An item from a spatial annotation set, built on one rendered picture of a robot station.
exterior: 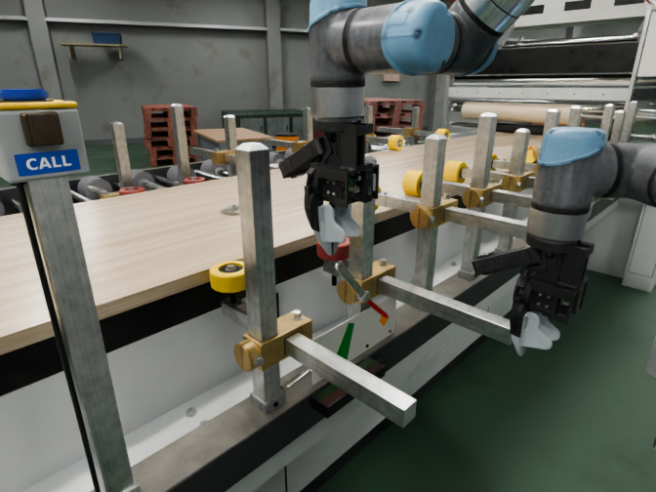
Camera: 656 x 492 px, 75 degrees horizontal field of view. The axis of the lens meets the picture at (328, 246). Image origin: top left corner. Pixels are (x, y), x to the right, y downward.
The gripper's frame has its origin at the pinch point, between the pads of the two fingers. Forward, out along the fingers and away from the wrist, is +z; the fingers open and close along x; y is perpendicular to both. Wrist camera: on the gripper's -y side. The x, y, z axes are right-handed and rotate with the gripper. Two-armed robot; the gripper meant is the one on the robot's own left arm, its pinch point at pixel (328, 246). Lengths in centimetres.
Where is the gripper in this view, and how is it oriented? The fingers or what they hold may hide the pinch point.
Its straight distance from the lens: 69.4
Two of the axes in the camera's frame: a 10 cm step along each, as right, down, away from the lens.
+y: 7.1, 2.6, -6.5
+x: 7.0, -2.7, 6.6
